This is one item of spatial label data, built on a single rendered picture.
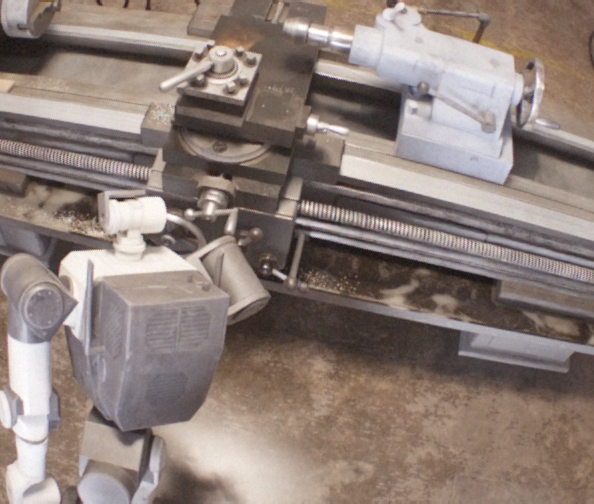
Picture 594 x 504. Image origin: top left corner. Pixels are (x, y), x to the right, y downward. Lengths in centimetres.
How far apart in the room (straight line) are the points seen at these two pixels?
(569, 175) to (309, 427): 123
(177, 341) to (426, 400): 152
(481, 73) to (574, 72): 216
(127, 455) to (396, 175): 107
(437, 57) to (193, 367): 102
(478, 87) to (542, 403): 136
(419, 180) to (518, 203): 30
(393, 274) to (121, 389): 128
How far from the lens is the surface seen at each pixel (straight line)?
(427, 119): 198
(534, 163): 237
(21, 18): 208
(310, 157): 196
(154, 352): 126
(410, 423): 261
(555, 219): 212
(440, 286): 238
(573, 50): 420
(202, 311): 127
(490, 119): 194
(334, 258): 235
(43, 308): 125
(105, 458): 143
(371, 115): 229
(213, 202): 184
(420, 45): 192
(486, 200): 206
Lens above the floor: 241
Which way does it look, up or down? 58 degrees down
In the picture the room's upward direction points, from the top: 10 degrees clockwise
